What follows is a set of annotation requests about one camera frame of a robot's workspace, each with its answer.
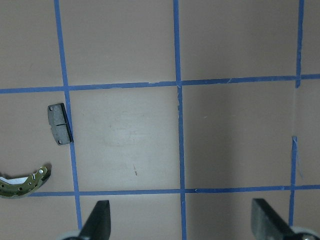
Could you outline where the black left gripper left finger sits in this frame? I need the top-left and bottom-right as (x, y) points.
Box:
(79, 200), (111, 240)

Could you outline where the olive green brake shoe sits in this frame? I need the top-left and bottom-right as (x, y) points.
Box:
(0, 166), (51, 199)

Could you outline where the dark grey brake pad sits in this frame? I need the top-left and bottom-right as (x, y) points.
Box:
(47, 103), (73, 146)

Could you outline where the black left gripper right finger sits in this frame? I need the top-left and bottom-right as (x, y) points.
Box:
(251, 198), (296, 240)

